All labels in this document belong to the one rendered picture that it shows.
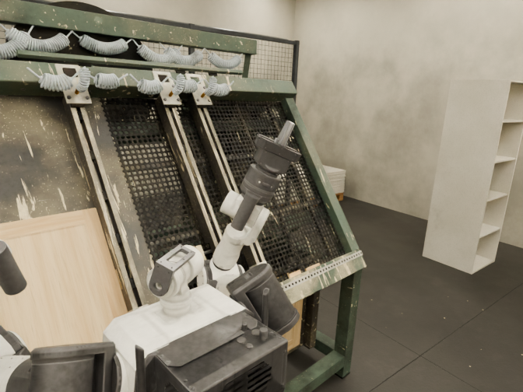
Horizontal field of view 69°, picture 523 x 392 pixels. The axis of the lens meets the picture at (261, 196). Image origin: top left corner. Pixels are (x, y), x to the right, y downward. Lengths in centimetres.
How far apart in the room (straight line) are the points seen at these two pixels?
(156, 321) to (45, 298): 84
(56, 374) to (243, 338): 29
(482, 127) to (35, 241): 407
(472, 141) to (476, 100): 41
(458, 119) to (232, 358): 420
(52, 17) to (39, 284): 133
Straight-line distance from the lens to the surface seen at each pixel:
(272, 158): 94
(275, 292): 88
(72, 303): 157
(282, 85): 260
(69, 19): 232
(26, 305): 155
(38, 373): 70
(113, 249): 159
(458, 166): 466
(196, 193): 182
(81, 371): 70
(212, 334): 72
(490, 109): 452
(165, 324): 76
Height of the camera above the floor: 183
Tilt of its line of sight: 15 degrees down
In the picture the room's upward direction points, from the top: 2 degrees clockwise
